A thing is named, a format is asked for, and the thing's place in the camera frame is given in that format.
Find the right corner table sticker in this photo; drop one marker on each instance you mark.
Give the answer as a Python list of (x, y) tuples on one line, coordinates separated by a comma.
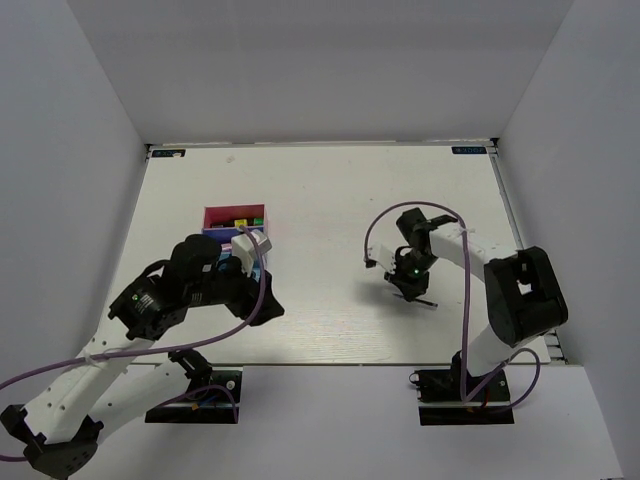
[(469, 150)]

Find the corner table sticker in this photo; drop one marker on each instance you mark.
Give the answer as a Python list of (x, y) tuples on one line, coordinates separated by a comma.
[(469, 150), (168, 153)]

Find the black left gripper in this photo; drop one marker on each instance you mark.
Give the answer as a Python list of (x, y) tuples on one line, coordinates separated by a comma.
[(249, 297)]

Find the purple ink pen refill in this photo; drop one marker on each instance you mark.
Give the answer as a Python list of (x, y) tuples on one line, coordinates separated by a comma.
[(425, 302)]

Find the pink blue tiered organizer box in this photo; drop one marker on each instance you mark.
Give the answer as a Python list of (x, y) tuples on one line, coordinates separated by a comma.
[(223, 214)]

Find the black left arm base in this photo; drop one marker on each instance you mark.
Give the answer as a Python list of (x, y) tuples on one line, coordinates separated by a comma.
[(214, 400)]

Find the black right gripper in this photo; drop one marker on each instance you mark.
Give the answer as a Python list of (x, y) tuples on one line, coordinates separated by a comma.
[(410, 288)]

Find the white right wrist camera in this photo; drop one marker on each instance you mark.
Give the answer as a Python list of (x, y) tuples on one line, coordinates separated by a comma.
[(379, 255)]

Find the left corner table sticker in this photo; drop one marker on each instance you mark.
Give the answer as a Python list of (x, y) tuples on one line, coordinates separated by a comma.
[(168, 153)]

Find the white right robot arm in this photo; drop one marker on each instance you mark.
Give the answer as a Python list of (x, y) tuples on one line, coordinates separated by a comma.
[(523, 296)]

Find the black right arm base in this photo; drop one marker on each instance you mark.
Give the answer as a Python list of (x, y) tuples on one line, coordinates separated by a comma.
[(440, 402)]

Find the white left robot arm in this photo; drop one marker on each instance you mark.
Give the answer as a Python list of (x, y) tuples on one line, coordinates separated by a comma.
[(62, 428)]

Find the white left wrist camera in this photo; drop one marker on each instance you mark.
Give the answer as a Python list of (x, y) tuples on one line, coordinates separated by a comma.
[(247, 245)]

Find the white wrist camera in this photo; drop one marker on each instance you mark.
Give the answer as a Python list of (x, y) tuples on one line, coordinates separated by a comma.
[(379, 255), (247, 245)]

